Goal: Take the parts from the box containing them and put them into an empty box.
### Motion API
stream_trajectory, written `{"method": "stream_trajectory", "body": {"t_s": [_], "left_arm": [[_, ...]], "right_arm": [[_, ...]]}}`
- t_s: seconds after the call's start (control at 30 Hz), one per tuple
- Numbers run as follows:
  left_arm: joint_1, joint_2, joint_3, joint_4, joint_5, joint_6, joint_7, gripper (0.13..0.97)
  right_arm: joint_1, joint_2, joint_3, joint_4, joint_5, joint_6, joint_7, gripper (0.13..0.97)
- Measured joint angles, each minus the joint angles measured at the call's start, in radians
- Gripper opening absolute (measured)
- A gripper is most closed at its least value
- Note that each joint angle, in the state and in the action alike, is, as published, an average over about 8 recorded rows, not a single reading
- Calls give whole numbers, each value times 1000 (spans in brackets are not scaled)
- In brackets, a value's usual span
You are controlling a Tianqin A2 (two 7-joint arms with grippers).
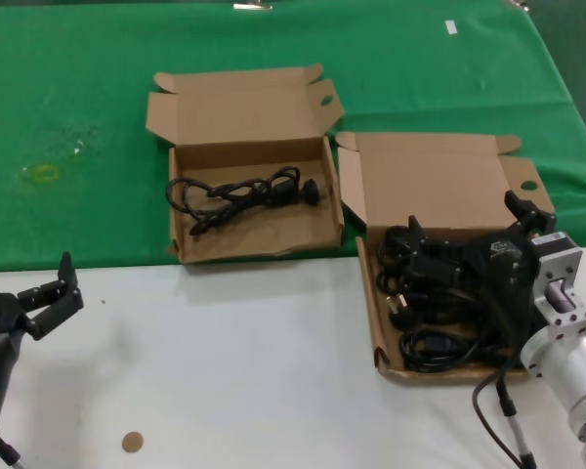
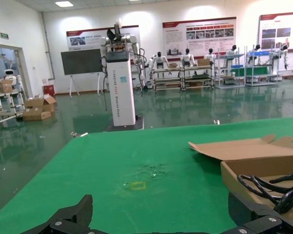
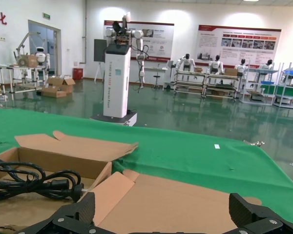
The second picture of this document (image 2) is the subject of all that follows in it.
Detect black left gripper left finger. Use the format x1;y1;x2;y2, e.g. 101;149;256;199
21;194;94;234

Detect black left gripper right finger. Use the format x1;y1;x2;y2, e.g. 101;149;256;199
222;192;293;234

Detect black power cable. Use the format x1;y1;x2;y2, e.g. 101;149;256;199
236;168;293;215

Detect cardboard box with torn corner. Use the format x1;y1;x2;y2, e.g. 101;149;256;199
188;133;293;226

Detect flat closed cardboard box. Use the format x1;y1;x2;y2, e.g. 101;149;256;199
22;108;52;122

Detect open cardboard box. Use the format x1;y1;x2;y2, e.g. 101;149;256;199
24;96;57;113

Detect red box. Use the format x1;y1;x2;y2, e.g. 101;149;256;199
43;84;56;97

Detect cardboard box with round mark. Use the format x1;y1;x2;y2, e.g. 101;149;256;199
0;79;13;94

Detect green table cloth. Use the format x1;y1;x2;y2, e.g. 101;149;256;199
0;116;293;234

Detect clear tape scraps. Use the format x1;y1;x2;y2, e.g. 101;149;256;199
136;162;168;180

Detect grey metal shelf rack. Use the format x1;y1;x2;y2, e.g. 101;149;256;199
214;46;247;89

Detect grey shelf rack blue bins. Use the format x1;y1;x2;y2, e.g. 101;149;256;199
244;45;283;87

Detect white pipe rack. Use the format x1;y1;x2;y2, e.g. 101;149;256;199
0;88;26;126

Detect small white round-head robot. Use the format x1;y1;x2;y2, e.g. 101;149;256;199
0;69;22;91

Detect dark display screen on stand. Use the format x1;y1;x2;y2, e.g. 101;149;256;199
60;48;105;98

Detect white humanoid robot black head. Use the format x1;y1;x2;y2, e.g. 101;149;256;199
225;45;240;66
274;43;290;70
204;48;217;65
248;43;262;65
148;51;168;74
180;48;197;68

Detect pipe frame workbench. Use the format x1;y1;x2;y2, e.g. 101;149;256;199
182;64;215;90
151;66;184;92

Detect glass doorway frame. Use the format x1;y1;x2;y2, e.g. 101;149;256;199
0;42;31;98

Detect white wall pipe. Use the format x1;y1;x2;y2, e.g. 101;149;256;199
41;11;56;80

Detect wide wall poster photo row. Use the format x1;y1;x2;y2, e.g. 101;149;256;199
162;16;237;57

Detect wall poster with red header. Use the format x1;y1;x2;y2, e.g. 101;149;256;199
65;24;141;51

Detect wall poster with large photos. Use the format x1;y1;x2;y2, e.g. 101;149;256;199
258;11;293;51

